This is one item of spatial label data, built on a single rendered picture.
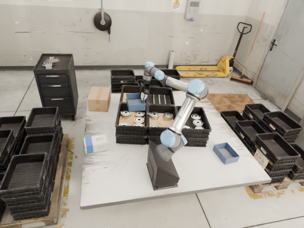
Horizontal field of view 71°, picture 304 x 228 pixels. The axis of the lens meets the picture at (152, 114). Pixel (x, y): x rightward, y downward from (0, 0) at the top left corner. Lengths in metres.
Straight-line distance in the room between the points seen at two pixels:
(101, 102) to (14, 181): 1.10
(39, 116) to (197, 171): 2.03
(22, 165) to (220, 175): 1.84
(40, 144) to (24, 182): 0.63
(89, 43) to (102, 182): 3.82
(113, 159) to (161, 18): 3.83
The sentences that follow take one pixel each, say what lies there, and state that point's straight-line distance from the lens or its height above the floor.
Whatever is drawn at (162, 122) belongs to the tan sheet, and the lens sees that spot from 2.20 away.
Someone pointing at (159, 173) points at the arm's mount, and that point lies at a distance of 1.64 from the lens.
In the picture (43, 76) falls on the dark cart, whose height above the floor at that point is 0.79.
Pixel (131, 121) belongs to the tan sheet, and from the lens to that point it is 2.19.
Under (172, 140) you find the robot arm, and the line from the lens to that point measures 1.53.
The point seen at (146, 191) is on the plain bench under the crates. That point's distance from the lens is 1.78.
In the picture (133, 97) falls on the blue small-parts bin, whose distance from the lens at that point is 2.07.
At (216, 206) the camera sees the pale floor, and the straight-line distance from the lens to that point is 2.71.
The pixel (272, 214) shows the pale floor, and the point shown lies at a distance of 2.93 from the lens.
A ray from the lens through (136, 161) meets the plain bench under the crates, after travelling 1.97.
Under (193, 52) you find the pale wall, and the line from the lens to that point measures 5.70.
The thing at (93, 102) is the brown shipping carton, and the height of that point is 0.82.
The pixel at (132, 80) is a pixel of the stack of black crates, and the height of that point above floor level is 0.53.
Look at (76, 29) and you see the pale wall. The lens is 5.11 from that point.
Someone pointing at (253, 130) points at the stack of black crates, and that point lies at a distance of 3.29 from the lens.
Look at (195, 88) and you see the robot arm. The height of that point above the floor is 1.46.
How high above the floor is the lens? 2.15
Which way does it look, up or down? 35 degrees down
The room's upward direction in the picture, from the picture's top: 6 degrees clockwise
